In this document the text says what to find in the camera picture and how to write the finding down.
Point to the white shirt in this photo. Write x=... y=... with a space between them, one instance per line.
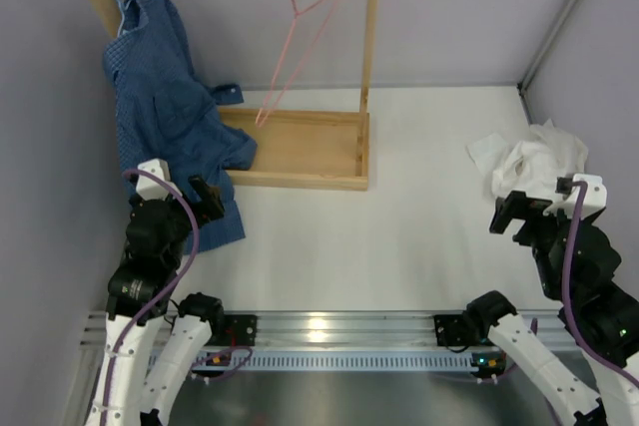
x=531 y=165

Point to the blue checkered shirt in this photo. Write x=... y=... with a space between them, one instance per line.
x=163 y=111

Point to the wooden clothes rack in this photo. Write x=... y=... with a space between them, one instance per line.
x=303 y=149

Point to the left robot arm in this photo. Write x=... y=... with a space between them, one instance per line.
x=131 y=390

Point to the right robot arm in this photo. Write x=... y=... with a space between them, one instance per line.
x=585 y=362

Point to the grey slotted cable duct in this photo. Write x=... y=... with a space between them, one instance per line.
x=358 y=361

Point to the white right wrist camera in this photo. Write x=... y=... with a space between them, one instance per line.
x=581 y=194

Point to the aluminium corner frame post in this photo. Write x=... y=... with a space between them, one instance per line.
x=549 y=39

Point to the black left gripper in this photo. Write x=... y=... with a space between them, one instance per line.
x=210 y=198

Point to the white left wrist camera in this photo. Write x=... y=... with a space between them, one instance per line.
x=150 y=179

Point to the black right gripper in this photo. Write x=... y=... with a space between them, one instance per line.
x=516 y=206

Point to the aluminium mounting rail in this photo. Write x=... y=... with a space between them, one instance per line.
x=352 y=330

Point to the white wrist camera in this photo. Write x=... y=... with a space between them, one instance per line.
x=581 y=194
x=150 y=179

